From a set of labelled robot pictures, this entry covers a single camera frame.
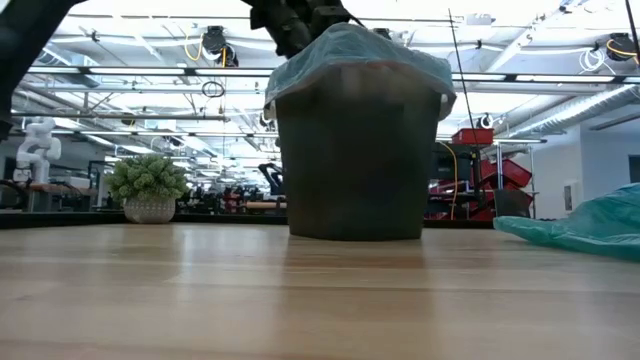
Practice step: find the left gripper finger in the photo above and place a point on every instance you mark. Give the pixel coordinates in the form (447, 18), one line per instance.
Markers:
(292, 42)

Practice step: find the light blue trash bag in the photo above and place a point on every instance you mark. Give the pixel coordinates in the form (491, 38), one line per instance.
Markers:
(350, 50)

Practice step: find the dark grey trash bin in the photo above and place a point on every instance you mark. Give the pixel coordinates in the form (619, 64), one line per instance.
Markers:
(357, 165)

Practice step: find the teal trash bag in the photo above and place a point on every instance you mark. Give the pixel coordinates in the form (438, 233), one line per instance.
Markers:
(590, 225)

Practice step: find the black workshop robot arm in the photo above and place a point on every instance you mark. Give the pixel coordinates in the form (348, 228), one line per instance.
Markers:
(272, 177)

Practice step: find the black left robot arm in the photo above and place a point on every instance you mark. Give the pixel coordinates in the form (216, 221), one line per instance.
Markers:
(20, 50)

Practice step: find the long ceiling light bar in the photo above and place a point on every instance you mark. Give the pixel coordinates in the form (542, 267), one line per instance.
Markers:
(150, 71)

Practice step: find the wooden workbench top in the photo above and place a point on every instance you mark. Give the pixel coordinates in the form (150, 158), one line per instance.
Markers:
(265, 205)
(60, 188)

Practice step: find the black monitor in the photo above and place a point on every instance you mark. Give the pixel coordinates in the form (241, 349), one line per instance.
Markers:
(450, 165)

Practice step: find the green artificial potted plant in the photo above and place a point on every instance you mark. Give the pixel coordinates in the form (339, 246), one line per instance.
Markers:
(145, 180)

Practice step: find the red box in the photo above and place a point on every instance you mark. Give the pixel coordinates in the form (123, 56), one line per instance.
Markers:
(472, 136)

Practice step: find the red storage bin rack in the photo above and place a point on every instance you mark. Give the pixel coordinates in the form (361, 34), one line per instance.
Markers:
(510, 172)

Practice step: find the white robot figure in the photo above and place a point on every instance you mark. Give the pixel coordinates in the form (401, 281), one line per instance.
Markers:
(37, 145)

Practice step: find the black stand pole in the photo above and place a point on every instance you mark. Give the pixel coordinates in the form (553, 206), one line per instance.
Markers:
(634, 20)

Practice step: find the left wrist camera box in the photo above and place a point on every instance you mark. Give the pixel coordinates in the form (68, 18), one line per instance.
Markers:
(330, 15)

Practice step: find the black aluminium cross rail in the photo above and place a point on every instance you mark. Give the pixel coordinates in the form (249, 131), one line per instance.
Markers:
(75, 220)

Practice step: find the silver ventilation duct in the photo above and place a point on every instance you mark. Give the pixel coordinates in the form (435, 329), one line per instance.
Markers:
(575, 107)

